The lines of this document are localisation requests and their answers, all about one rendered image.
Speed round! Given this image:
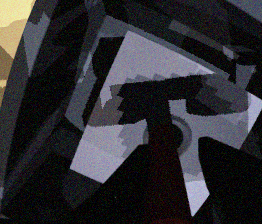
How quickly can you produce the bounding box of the dark red peg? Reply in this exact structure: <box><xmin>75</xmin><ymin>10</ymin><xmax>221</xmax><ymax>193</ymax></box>
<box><xmin>142</xmin><ymin>123</ymin><xmax>193</xmax><ymax>224</ymax></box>

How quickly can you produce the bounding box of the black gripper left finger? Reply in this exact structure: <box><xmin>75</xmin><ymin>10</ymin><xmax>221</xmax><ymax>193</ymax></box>
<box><xmin>0</xmin><ymin>144</ymin><xmax>150</xmax><ymax>224</ymax></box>

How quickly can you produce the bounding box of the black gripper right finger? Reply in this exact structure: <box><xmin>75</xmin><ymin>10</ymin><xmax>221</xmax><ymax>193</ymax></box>
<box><xmin>197</xmin><ymin>136</ymin><xmax>262</xmax><ymax>224</ymax></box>

